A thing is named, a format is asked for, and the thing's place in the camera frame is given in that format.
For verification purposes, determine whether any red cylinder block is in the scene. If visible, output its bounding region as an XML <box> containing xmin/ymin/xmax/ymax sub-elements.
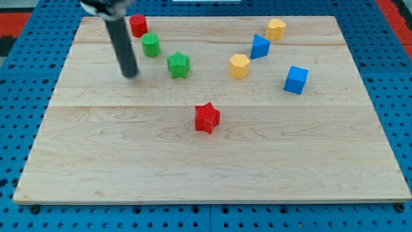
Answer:
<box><xmin>129</xmin><ymin>14</ymin><xmax>149</xmax><ymax>37</ymax></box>

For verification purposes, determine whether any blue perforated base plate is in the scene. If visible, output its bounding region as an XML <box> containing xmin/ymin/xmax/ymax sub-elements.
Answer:
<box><xmin>1</xmin><ymin>0</ymin><xmax>411</xmax><ymax>231</ymax></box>

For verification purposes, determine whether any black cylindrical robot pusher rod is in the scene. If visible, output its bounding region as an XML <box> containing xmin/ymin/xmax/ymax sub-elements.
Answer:
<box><xmin>105</xmin><ymin>18</ymin><xmax>138</xmax><ymax>78</ymax></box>

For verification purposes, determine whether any blue cube block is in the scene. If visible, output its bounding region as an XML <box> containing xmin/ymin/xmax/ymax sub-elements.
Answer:
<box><xmin>283</xmin><ymin>66</ymin><xmax>308</xmax><ymax>94</ymax></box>

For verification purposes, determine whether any green cylinder block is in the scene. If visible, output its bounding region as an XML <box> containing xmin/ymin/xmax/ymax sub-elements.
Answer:
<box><xmin>141</xmin><ymin>32</ymin><xmax>161</xmax><ymax>57</ymax></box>

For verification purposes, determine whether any yellow heart block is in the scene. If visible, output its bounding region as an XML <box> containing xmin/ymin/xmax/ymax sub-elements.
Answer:
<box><xmin>267</xmin><ymin>19</ymin><xmax>286</xmax><ymax>41</ymax></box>

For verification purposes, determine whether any green star block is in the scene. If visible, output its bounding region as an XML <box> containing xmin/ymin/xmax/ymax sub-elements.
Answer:
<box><xmin>167</xmin><ymin>52</ymin><xmax>191</xmax><ymax>79</ymax></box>

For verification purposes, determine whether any red star block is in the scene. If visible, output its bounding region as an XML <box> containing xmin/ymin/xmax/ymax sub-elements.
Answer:
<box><xmin>194</xmin><ymin>102</ymin><xmax>221</xmax><ymax>134</ymax></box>

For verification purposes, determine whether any blue triangle block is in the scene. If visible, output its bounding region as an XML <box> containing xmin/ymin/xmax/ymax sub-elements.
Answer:
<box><xmin>250</xmin><ymin>34</ymin><xmax>270</xmax><ymax>59</ymax></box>

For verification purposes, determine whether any wooden board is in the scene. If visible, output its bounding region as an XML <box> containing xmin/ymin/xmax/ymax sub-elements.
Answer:
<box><xmin>13</xmin><ymin>16</ymin><xmax>411</xmax><ymax>205</ymax></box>

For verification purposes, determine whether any yellow hexagon block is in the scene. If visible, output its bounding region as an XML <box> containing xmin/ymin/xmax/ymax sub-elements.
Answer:
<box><xmin>229</xmin><ymin>53</ymin><xmax>250</xmax><ymax>79</ymax></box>

